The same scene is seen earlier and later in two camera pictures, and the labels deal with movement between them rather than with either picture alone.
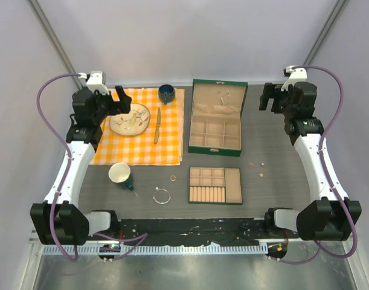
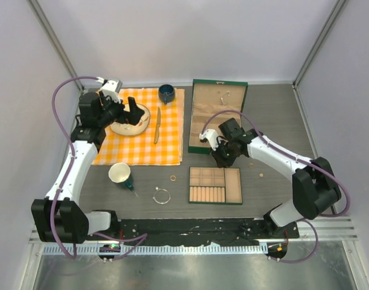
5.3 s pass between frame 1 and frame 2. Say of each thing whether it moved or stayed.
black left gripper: moved
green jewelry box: stayed
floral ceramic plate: stayed
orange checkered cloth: stayed
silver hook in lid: stayed
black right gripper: moved
